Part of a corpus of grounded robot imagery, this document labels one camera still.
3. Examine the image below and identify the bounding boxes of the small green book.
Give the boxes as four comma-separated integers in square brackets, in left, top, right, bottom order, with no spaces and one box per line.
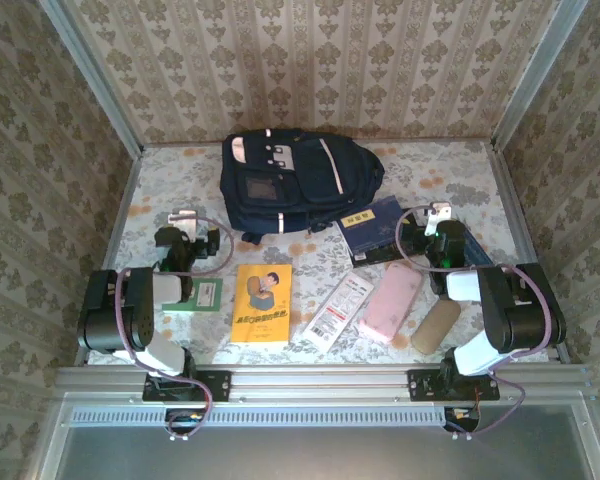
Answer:
[161,277,225,315]

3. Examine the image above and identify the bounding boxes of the tan glasses case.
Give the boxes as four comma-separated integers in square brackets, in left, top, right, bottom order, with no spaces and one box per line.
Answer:
[410,299,462,355]

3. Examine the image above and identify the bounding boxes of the pink pencil case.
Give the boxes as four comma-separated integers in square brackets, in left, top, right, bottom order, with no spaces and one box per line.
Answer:
[357,260,425,345]

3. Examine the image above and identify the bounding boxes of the blue book with yellow label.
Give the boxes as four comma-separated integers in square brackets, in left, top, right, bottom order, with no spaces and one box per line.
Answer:
[333,194,412,268]

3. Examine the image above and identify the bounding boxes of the yellow cartoon cover book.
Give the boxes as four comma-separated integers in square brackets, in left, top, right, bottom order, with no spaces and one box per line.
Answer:
[228,263,294,346]

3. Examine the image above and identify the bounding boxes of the white packaged stationery set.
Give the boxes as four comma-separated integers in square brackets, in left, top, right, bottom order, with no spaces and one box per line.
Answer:
[299,269,376,356]

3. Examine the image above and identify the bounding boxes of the navy blue backpack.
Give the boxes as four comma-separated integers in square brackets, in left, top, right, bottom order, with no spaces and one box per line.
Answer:
[219,128,386,246]

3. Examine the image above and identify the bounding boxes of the floral tablecloth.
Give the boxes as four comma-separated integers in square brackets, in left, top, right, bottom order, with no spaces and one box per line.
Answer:
[87,141,551,366]

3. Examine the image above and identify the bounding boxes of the grey metal panel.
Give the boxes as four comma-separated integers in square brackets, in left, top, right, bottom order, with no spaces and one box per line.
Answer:
[39,394,600,480]

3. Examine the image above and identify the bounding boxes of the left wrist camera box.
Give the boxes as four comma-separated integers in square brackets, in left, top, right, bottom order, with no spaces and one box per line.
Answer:
[167,209,200,235]

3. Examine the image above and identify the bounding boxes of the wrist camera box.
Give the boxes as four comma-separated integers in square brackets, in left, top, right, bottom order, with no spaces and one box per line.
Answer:
[167,209,200,235]
[428,201,453,239]

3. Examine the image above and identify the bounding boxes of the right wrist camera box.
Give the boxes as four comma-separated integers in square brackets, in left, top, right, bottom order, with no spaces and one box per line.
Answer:
[428,201,453,239]

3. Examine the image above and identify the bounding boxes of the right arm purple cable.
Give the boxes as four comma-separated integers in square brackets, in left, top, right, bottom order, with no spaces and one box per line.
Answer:
[395,205,554,437]

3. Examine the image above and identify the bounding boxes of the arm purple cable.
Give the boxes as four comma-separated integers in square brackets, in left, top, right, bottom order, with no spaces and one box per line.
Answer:
[395,205,554,437]
[114,215,235,436]

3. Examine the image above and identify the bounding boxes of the aluminium side rail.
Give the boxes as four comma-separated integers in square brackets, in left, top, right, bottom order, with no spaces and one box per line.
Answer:
[489,142,572,365]
[74,149,145,366]

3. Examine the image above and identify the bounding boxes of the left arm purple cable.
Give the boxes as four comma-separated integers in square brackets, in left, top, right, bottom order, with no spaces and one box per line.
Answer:
[114,215,235,436]

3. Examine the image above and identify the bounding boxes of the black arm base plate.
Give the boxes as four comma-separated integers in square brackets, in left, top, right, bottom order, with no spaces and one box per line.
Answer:
[407,368,501,403]
[142,369,232,404]

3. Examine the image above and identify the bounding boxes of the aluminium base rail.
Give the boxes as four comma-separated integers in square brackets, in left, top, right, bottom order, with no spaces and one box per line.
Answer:
[54,363,594,404]

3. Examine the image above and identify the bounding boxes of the aluminium frame post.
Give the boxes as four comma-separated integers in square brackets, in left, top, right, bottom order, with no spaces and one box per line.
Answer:
[38,0,146,157]
[490,0,590,151]

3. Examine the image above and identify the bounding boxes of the slotted grey cable duct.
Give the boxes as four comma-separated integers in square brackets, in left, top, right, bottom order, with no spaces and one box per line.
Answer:
[69,404,447,428]

